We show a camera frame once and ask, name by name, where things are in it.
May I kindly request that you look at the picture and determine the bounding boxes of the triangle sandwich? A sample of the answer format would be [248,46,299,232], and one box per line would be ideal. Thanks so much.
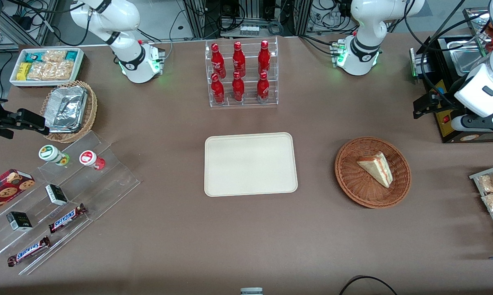
[356,151,394,188]

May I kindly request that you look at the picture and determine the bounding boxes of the round brown wicker basket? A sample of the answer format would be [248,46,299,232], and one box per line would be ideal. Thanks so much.
[335,136,412,209]

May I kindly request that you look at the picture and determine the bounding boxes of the cream rectangular tray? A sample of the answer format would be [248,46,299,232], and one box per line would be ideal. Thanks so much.
[204,132,298,197]

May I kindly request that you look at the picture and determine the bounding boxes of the oval tan wicker basket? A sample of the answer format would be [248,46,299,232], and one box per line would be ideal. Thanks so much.
[41,80,98,143]

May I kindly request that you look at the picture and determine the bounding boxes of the black food warmer machine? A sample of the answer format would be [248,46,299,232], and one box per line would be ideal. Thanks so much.
[409,7,493,144]

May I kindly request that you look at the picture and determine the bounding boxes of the steel food pan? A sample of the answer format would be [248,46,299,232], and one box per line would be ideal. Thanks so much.
[450,48,488,77]

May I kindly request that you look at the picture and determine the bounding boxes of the red cola bottle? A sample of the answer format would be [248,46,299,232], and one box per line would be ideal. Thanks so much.
[211,43,226,78]
[211,74,225,105]
[258,40,271,75]
[257,72,270,102]
[232,71,245,102]
[233,41,246,77]

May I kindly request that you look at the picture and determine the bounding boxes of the clear acrylic bottle rack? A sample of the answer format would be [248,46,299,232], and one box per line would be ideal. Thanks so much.
[205,37,279,108]

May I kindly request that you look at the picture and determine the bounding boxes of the clear acrylic step stand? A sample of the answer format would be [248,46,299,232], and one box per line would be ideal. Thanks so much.
[0,130,140,276]

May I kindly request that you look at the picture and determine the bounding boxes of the red lid snack cup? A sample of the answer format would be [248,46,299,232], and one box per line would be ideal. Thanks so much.
[79,150,106,171]

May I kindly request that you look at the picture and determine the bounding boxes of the white plastic snack bin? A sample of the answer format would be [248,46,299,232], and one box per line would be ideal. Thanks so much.
[10,48,84,88]

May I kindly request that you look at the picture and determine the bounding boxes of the silver foil container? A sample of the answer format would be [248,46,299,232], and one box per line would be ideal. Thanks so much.
[45,86,88,134]

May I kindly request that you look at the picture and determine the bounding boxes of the clear cracker bag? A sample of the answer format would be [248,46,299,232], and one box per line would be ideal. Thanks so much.
[27,62,52,81]
[50,61,74,80]
[42,50,68,64]

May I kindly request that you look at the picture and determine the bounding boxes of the snickers chocolate bar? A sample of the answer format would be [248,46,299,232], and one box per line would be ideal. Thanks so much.
[48,204,87,234]
[7,236,51,267]

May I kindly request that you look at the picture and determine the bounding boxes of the small black box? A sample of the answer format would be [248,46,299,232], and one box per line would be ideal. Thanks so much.
[45,184,68,206]
[6,211,33,232]

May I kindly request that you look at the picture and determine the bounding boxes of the green lid snack cup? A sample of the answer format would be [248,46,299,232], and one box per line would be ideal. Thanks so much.
[38,145,70,166]

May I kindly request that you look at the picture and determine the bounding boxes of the yellow snack packet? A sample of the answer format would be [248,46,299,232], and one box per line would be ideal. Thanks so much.
[16,62,32,81]

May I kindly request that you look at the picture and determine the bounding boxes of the red cookie box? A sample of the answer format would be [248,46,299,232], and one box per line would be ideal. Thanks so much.
[0,169,36,218]

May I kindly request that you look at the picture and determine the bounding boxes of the black left wrist bracket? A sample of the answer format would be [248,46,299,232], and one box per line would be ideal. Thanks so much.
[413,92,464,120]

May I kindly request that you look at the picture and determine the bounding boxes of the black wrist bracket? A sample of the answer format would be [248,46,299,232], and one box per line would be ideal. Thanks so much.
[413,92,464,120]
[0,109,50,140]

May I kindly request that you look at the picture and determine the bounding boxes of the black loop cable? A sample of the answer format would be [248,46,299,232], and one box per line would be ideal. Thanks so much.
[339,275,398,295]

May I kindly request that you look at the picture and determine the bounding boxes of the aluminium frame rack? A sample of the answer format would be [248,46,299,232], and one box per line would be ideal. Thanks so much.
[183,0,312,39]

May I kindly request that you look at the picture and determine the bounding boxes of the silver metal shelf frame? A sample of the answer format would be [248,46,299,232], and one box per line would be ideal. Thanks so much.
[0,0,61,50]

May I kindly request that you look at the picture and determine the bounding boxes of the black right wrist bracket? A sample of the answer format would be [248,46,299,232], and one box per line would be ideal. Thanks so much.
[0,109,50,140]

